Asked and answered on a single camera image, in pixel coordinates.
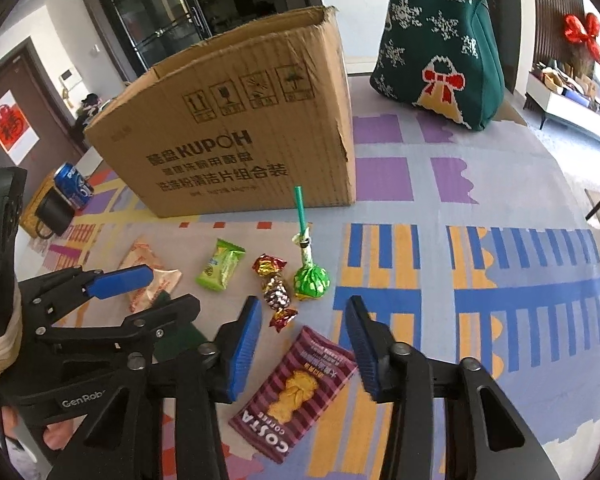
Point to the brown cardboard box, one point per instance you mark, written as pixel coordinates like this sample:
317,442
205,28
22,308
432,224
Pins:
230,130

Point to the beige snack packet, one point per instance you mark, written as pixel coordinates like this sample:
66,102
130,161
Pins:
140,254

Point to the white low cabinet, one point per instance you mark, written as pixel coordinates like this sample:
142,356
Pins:
575,110

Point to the colourful patterned tablecloth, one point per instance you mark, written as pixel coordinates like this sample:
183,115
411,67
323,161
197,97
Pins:
480,285

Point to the green knitted snowflake bag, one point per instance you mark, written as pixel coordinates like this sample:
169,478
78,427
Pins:
445,35

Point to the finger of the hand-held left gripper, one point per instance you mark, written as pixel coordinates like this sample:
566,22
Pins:
120,281
170,312

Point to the black mug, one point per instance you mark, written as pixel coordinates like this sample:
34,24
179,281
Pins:
55,215

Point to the person's left hand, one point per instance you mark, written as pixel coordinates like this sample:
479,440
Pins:
62,439

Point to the black framed glass sliding door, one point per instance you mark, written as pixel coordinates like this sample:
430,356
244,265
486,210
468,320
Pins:
180,5

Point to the purple striped cookie packet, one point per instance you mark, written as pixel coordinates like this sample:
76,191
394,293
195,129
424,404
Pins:
295,400

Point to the dark green snack packet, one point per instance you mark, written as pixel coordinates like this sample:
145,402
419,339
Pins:
180,347

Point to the blue soda can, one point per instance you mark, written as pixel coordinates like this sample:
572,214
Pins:
75,185

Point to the white intercom panel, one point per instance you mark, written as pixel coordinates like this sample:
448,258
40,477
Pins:
71,82

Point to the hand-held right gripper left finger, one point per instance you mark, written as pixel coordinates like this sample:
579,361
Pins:
242,350

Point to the green lollipop with green stick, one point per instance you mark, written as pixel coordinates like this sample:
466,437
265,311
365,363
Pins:
311,282

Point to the light green candy packet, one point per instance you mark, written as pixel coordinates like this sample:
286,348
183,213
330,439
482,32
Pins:
220,265

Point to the pile of small boxes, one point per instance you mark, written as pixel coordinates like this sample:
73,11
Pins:
565,80

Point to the red and white door poster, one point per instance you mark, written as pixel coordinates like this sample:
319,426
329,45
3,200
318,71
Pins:
11,125

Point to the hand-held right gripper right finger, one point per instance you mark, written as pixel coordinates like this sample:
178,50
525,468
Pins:
365,350

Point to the gold and brown candy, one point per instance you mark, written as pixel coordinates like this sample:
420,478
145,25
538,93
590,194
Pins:
275,292

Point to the black bag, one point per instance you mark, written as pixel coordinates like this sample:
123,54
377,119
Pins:
89,110

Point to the red foil balloons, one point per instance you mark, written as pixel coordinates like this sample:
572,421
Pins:
587,35

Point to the brown entrance door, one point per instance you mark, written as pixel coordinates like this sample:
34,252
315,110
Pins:
30,75

